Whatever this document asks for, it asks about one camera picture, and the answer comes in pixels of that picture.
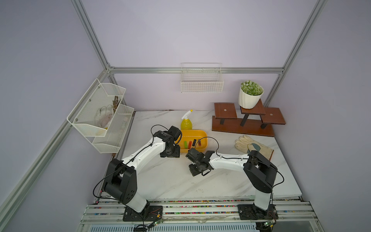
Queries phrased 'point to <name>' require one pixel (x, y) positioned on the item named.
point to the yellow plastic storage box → (190, 138)
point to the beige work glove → (245, 144)
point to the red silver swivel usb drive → (199, 142)
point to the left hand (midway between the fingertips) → (172, 156)
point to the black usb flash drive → (193, 142)
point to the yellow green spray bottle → (186, 123)
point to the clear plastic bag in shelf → (103, 116)
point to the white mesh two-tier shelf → (108, 140)
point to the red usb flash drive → (190, 145)
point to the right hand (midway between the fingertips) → (195, 171)
